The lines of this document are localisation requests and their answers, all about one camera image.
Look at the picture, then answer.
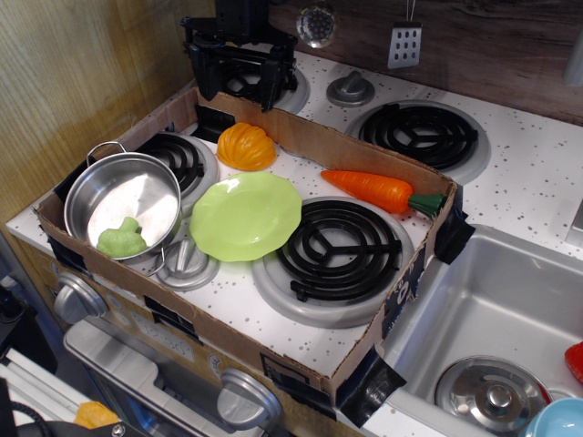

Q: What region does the left grey oven knob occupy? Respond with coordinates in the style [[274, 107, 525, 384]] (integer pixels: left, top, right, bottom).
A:
[[54, 272, 108, 324]]

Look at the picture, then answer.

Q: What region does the grey oven knob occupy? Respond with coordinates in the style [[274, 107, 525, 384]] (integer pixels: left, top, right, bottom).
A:
[[54, 272, 108, 324], [217, 368, 282, 431]]

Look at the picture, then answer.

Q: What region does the orange toy carrot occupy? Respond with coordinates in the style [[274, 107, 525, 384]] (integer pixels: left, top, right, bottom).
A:
[[321, 170, 446, 219]]

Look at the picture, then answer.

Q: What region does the hanging steel spatula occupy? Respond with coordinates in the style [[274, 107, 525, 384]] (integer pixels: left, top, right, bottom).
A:
[[387, 0, 423, 70]]

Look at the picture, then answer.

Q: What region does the orange toy pumpkin half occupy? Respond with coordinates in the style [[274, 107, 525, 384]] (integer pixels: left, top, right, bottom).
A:
[[217, 122, 277, 171]]

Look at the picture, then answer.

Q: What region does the orange object at bottom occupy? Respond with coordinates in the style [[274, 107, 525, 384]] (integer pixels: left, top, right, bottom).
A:
[[74, 401, 119, 430]]

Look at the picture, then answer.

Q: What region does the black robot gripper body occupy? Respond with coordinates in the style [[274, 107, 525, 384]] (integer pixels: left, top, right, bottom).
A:
[[180, 0, 298, 51]]

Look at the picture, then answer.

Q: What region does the silver oven door handle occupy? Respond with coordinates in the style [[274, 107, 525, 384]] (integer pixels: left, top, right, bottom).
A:
[[64, 318, 282, 436]]

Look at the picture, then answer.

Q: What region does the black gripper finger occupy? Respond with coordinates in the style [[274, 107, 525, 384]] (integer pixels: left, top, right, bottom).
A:
[[260, 46, 290, 113], [189, 44, 223, 100]]

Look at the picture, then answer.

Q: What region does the light blue bowl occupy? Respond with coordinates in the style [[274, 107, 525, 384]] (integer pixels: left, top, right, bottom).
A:
[[521, 398, 583, 437]]

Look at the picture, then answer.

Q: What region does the steel pot lid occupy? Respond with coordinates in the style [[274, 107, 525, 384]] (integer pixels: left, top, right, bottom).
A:
[[434, 356, 551, 436]]

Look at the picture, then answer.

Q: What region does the front left black burner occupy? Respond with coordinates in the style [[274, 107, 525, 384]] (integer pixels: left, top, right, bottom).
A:
[[138, 132, 220, 216]]

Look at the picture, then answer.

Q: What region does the hanging steel skimmer ladle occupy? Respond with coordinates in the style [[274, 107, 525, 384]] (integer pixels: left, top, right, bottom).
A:
[[296, 1, 339, 49]]

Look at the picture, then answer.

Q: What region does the green plastic plate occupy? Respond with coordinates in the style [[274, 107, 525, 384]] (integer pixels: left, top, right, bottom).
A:
[[189, 171, 302, 262]]

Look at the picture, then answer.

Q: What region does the right grey oven knob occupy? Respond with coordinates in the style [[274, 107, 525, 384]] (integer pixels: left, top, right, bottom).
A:
[[217, 368, 282, 431]]

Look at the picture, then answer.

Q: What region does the back right black burner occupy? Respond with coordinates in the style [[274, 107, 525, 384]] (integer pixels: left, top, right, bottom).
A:
[[346, 100, 491, 185]]

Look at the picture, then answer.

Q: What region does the grey knob inside fence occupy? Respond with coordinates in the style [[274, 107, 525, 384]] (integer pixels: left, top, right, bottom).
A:
[[155, 238, 220, 292]]

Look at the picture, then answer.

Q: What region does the cardboard fence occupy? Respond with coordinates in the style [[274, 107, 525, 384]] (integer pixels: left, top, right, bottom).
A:
[[35, 85, 476, 429]]

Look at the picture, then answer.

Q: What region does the red object at edge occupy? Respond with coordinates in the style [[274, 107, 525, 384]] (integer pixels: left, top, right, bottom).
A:
[[564, 342, 583, 382]]

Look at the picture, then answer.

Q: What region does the small steel pot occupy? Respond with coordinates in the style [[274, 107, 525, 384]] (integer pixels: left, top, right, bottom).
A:
[[64, 141, 182, 273]]

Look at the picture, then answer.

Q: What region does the grey sink basin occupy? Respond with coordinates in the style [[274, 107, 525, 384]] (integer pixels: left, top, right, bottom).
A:
[[380, 226, 582, 436]]

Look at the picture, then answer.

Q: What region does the green toy broccoli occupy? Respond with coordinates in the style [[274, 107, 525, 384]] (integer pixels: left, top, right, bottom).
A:
[[97, 217, 148, 259]]

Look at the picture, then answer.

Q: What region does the front right black burner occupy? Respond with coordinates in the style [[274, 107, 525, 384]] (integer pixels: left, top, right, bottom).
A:
[[252, 197, 414, 329]]

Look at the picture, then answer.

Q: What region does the grey knob at back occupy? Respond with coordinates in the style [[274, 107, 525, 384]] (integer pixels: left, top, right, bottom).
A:
[[326, 71, 375, 107]]

